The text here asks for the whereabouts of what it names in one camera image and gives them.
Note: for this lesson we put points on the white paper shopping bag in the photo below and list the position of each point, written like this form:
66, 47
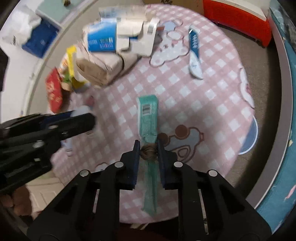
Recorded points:
18, 29

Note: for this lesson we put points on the teal toothpaste box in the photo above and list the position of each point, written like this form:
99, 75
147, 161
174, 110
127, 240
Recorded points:
148, 133

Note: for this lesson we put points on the pink checkered tablecloth table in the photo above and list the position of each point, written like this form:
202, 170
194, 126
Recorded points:
204, 121

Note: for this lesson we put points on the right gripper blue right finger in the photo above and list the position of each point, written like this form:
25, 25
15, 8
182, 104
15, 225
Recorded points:
164, 164

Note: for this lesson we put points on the red snack packet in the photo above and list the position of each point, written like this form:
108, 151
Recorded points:
54, 91

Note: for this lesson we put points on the yellow snack bag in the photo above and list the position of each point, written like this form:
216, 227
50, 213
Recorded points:
71, 80

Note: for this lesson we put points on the blue plastic trash bucket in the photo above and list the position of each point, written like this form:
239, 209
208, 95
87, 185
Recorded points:
251, 138

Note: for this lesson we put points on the red covered low bench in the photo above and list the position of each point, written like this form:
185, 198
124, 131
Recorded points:
237, 17

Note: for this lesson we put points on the blue paper bag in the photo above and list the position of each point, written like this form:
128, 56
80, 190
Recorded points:
41, 38

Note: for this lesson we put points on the white curved base cabinet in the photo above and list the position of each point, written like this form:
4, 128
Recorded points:
22, 66

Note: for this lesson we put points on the left hand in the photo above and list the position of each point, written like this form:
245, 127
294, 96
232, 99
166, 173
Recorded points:
20, 201

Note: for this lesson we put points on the newspaper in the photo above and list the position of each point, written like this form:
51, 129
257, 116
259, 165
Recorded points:
102, 68

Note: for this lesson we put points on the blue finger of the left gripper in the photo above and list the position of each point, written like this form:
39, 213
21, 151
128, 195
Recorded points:
57, 117

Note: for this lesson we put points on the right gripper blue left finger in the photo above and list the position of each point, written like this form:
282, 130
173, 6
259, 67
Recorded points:
135, 157

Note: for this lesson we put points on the blue white toothpaste tube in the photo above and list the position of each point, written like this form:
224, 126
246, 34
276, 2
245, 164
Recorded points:
195, 67

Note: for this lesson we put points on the blue white carton box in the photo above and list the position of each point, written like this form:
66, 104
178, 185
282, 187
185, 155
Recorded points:
108, 35

